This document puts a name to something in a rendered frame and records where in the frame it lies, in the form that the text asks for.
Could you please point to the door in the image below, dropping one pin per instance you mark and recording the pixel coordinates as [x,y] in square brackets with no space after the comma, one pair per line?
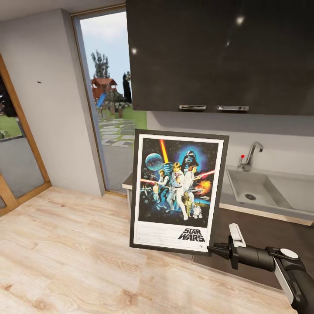
[22,172]

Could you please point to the drop in sink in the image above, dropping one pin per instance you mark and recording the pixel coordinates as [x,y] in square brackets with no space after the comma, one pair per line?
[286,193]

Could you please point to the dishwasher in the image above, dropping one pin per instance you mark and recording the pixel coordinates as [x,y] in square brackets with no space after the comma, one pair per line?
[187,256]

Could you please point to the cabinet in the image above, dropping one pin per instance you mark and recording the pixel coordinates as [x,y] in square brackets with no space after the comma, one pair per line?
[222,56]

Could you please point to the fixed window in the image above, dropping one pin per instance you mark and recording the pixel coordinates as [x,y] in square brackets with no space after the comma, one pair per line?
[102,43]

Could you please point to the poster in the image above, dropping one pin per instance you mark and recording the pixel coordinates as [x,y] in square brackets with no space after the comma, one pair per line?
[176,190]

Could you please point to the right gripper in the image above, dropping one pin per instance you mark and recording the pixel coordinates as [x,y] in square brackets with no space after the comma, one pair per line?
[245,255]

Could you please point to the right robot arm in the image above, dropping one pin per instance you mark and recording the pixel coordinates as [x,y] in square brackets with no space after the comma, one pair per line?
[290,271]

